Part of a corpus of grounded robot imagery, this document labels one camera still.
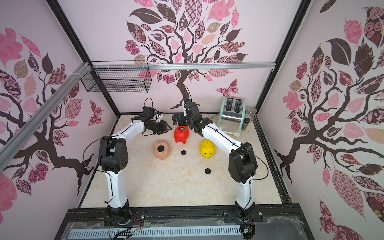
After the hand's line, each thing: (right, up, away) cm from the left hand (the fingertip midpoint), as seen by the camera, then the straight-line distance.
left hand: (170, 130), depth 97 cm
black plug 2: (+24, -25, -7) cm, 35 cm away
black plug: (+9, -15, 0) cm, 17 cm away
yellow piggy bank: (+24, -11, -8) cm, 27 cm away
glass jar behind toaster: (+56, +12, +6) cm, 57 cm away
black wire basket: (-25, +35, -2) cm, 44 cm away
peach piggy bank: (-4, -11, -7) cm, 14 cm away
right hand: (+8, +10, -11) cm, 17 cm away
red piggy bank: (+7, -2, 0) cm, 8 cm away
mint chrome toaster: (+41, +10, -1) cm, 42 cm away
